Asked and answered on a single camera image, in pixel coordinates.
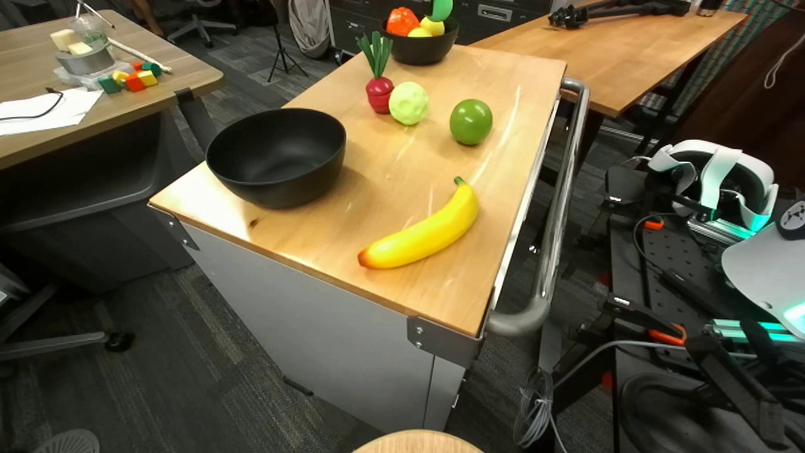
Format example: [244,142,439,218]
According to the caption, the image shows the yellow toy banana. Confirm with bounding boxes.
[357,173,482,271]

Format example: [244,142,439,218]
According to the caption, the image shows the light green dimpled ball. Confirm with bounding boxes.
[386,77,433,127]

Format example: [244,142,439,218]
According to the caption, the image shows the green toy apple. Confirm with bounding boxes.
[448,96,494,149]

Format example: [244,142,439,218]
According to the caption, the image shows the red toy radish green leaves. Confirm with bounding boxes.
[354,30,398,117]

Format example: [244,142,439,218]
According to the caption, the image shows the wooden butcher block table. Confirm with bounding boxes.
[147,39,593,436]

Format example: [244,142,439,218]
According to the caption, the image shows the small black bowl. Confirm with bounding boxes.
[203,105,349,210]

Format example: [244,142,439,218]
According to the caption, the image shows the large black bowl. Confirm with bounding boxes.
[381,15,463,67]

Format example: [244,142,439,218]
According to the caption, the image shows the round wooden stool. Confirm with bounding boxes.
[349,425,488,453]

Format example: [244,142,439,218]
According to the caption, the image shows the black floor tripod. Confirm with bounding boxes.
[263,0,311,86]

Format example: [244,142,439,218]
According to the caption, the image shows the grey hanging cloth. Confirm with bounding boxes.
[287,0,337,59]

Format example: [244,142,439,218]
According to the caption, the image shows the black perforated breadboard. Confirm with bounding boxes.
[601,161,805,453]

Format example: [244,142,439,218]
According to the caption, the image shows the wooden side table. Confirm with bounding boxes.
[472,0,749,120]

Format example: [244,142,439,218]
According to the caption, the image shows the office chair wheeled base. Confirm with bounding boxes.
[162,0,240,48]

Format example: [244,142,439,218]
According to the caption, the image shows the black device on table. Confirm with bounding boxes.
[549,0,694,33]

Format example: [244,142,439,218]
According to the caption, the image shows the colourful toy blocks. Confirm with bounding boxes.
[97,57,165,96]

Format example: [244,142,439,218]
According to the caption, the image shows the thin white stick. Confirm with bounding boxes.
[76,0,176,76]

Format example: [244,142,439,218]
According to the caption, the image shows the white VR headset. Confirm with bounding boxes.
[643,135,781,246]

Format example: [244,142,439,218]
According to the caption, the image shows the grey curved shell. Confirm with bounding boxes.
[720,220,805,340]

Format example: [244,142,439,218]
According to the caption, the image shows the black mesh office chair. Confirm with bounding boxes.
[0,259,135,365]

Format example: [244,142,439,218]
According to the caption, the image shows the black stand tubes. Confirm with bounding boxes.
[536,321,795,451]

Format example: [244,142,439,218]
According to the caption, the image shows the white paper sheets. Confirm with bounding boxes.
[0,86,108,139]

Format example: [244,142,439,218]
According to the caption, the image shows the wooden office table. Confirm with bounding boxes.
[0,6,225,173]

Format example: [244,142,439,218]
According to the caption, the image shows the silver cart handle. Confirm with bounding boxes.
[486,77,593,340]

